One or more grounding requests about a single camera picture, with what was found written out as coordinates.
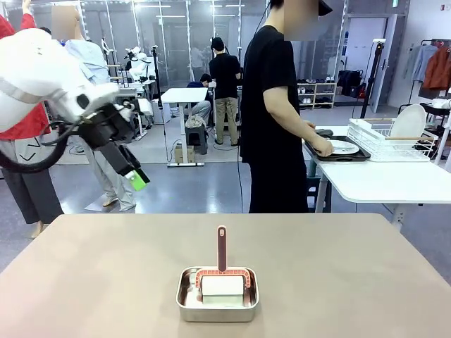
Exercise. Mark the seated person dark blue top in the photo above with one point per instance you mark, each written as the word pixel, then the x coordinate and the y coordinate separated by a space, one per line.
pixel 197 88

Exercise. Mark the person light blue shirt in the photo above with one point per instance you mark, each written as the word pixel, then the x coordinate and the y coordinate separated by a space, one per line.
pixel 112 176

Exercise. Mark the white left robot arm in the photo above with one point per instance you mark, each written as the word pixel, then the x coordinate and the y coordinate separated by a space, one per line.
pixel 38 77

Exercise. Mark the grey plastic stool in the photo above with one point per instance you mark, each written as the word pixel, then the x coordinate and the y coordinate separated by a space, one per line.
pixel 196 139

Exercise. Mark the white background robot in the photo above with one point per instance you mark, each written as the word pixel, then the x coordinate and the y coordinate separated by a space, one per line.
pixel 139 65

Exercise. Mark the standing person khaki trousers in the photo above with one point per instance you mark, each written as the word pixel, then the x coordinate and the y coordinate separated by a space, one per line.
pixel 225 77

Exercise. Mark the person red top grey trousers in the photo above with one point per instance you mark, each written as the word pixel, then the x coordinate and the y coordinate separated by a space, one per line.
pixel 24 176

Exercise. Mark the cardboard box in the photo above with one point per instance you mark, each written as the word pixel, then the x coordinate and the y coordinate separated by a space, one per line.
pixel 185 155

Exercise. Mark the white plate standing in rack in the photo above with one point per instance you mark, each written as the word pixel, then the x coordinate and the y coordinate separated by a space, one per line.
pixel 408 121

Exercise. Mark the person in black clothes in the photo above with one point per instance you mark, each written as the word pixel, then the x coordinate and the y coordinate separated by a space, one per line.
pixel 267 105

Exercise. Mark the black utility cart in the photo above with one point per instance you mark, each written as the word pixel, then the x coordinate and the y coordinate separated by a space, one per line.
pixel 438 116

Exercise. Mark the grey blue hanging shirt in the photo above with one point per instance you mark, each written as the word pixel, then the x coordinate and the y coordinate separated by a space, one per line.
pixel 419 63

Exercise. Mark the person's left hand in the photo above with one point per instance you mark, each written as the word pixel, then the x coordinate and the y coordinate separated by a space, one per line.
pixel 308 125

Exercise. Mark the person's right forearm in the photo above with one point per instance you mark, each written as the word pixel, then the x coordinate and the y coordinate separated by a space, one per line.
pixel 294 123

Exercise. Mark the black tripod stand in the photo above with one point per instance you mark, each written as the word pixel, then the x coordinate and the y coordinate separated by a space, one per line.
pixel 377 70

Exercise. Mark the large white round plate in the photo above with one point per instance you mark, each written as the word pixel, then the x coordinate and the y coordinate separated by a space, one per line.
pixel 347 146

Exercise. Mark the white shoe shelf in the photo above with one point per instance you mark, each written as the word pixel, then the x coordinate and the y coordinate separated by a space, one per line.
pixel 317 93

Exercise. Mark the rectangular metal tin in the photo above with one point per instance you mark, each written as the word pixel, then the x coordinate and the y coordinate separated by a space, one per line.
pixel 218 313

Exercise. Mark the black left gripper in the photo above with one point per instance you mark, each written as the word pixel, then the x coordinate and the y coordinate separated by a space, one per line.
pixel 105 125

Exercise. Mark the white background desk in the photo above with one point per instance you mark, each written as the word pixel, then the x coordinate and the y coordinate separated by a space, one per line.
pixel 183 95

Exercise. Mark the orange jacket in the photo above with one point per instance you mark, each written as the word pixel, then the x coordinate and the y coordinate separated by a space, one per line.
pixel 438 68

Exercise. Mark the person's right hand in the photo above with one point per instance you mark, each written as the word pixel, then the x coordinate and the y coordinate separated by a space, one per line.
pixel 324 147

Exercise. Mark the dark bags pile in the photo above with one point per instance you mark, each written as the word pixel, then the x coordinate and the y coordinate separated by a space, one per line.
pixel 350 84

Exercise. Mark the dark brown serving tray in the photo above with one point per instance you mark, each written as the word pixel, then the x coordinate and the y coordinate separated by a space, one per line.
pixel 352 157

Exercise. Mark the dark grey cloth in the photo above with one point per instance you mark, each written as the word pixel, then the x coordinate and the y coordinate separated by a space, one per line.
pixel 324 133

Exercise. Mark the white side table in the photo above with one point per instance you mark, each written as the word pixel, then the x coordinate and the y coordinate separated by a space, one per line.
pixel 380 179

